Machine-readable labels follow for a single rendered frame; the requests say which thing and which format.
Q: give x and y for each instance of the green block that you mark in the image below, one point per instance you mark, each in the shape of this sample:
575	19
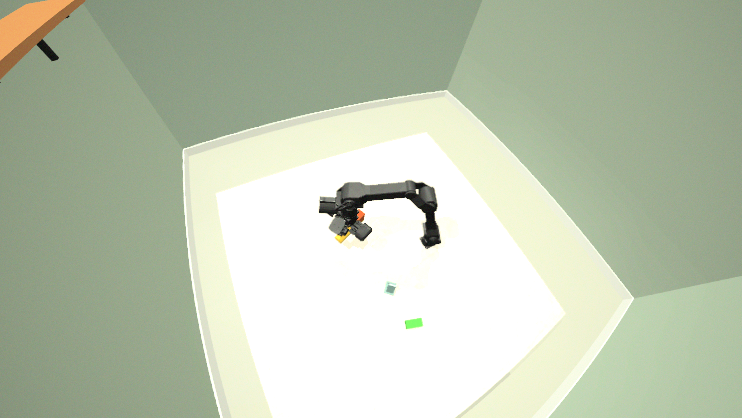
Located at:
413	323

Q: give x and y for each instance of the yellow bar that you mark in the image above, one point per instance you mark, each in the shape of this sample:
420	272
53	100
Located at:
361	219

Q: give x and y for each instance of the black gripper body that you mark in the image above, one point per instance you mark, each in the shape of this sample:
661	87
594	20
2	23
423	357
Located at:
362	231

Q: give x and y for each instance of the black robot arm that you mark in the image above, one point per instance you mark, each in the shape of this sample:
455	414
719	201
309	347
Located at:
353	195

